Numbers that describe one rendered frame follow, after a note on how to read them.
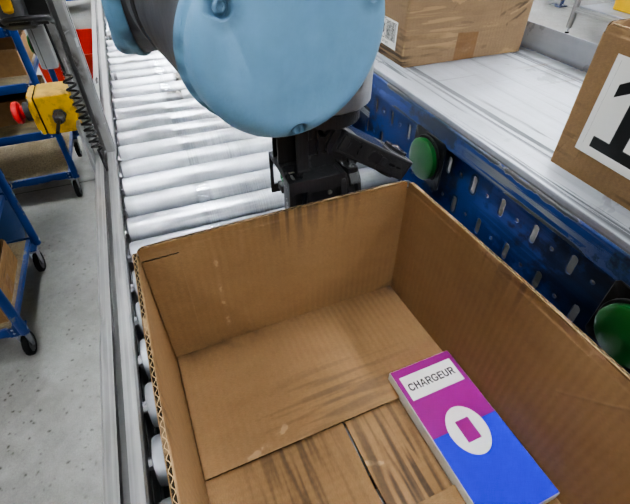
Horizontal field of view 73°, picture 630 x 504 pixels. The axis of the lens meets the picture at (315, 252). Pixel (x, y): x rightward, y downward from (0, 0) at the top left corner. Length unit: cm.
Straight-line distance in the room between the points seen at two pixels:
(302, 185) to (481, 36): 66
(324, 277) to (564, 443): 28
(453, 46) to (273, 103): 80
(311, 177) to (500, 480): 33
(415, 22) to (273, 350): 65
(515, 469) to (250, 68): 40
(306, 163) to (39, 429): 123
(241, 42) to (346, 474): 37
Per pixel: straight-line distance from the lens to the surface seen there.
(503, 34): 105
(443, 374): 49
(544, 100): 86
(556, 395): 41
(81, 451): 142
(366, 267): 53
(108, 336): 59
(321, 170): 45
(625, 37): 59
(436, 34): 94
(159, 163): 90
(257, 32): 18
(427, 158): 73
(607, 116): 59
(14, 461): 149
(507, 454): 47
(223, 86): 19
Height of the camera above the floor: 117
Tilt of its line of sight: 42 degrees down
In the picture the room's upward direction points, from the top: straight up
